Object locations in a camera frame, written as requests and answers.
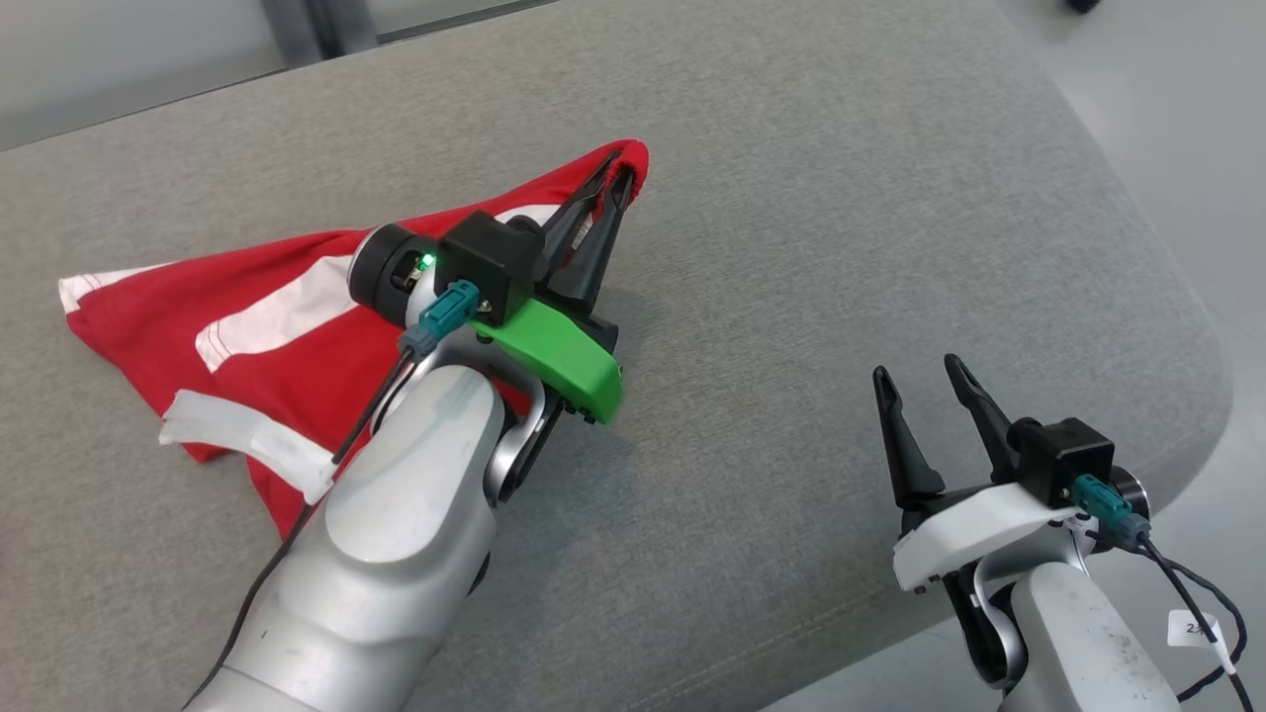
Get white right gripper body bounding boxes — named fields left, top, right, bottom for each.
left=893, top=482, right=1089, bottom=594

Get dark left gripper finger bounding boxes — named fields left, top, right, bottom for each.
left=548, top=166, right=636, bottom=310
left=540, top=147, right=625, bottom=270

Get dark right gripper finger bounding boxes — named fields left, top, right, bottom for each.
left=944, top=354, right=1026, bottom=486
left=872, top=366, right=947, bottom=511

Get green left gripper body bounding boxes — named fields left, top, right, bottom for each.
left=469, top=295, right=625, bottom=427

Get red shorts white stripes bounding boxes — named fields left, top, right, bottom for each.
left=57, top=138, right=651, bottom=540

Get black cable teal plug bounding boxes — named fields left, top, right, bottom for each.
left=1070, top=475, right=1253, bottom=703
left=193, top=280, right=482, bottom=698

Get white paper cable label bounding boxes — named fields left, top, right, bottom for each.
left=1167, top=610, right=1221, bottom=650

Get grey metal post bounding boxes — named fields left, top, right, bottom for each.
left=262, top=0, right=379, bottom=68

